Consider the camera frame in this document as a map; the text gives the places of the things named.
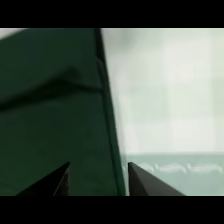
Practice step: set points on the dark green garment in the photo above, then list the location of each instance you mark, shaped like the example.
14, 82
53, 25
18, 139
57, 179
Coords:
50, 116

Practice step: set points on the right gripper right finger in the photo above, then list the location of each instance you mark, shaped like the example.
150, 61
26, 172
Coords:
143, 183

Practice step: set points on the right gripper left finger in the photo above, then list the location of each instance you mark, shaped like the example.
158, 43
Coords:
56, 183

